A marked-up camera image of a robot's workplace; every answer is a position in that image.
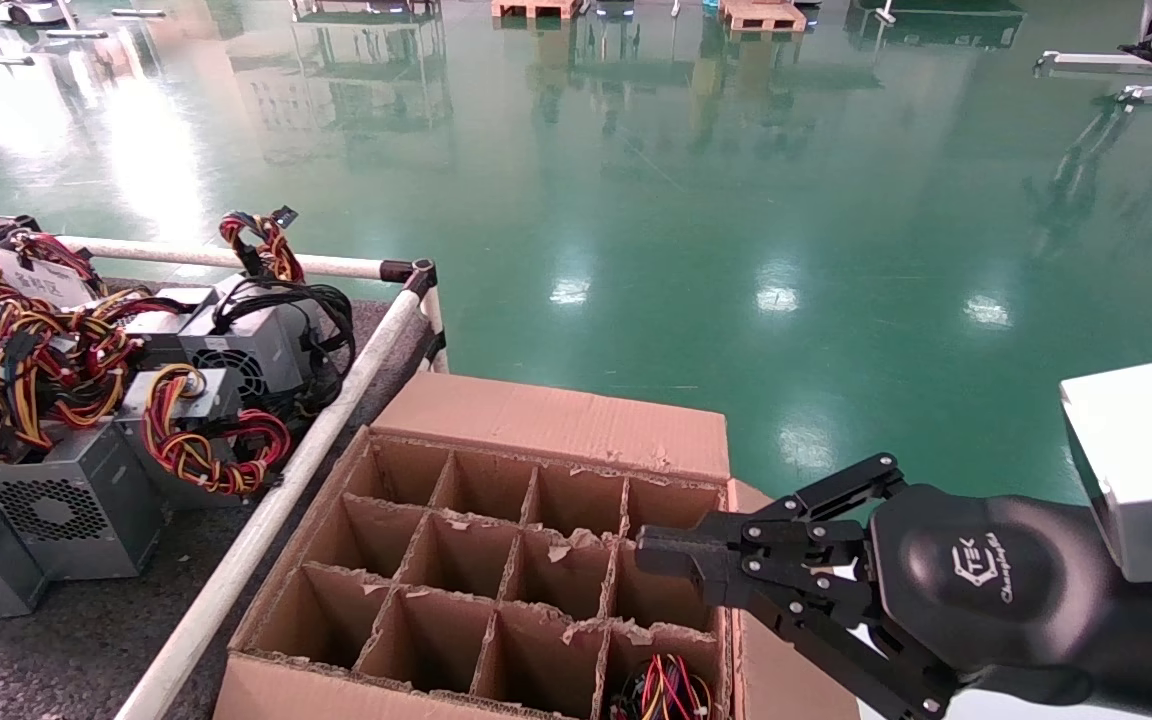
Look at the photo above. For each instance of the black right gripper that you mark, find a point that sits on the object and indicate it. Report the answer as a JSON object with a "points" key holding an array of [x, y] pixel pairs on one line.
{"points": [[986, 590]]}

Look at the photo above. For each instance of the cardboard box with dividers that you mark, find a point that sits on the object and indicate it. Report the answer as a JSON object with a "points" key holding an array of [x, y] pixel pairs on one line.
{"points": [[536, 420]]}

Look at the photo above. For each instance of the black pipe corner connector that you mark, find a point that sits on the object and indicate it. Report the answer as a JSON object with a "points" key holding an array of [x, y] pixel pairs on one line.
{"points": [[421, 275]]}

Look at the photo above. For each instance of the wooden pallet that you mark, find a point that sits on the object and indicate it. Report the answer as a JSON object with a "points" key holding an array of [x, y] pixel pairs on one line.
{"points": [[761, 15], [536, 8]]}

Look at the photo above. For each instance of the grey power supply round fan grille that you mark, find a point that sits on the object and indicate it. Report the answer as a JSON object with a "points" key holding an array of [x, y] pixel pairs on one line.
{"points": [[261, 348]]}

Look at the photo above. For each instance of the dark floor vehicle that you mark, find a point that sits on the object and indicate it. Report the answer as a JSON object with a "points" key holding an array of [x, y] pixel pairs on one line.
{"points": [[616, 8]]}

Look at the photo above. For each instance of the small grey power supply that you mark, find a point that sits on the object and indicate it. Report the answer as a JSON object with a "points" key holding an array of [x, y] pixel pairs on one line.
{"points": [[214, 400]]}

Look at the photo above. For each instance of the flat grey power supply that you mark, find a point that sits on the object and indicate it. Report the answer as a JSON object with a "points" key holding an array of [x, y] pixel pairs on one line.
{"points": [[161, 320]]}

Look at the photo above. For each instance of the white paper label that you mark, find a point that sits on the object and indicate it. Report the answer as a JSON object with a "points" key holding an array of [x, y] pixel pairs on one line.
{"points": [[31, 278]]}

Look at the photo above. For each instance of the black pipe clamp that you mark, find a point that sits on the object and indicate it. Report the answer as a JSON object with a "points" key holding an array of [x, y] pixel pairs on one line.
{"points": [[6, 225]]}

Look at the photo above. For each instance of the grey metal stand foot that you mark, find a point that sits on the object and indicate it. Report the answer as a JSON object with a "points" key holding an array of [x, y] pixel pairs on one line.
{"points": [[76, 35], [136, 13], [4, 60]]}

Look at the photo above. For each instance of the white wheeled vehicle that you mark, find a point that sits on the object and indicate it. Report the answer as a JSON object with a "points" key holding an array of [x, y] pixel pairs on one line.
{"points": [[31, 12]]}

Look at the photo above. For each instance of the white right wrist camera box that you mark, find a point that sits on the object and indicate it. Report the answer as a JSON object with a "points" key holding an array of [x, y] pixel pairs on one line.
{"points": [[1136, 450]]}

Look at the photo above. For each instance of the long white pipe rail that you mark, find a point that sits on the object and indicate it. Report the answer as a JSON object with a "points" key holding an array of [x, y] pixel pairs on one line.
{"points": [[166, 255], [266, 520]]}

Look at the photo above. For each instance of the dark metal rack frame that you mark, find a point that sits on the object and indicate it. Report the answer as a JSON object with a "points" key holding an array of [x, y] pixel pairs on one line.
{"points": [[366, 15]]}

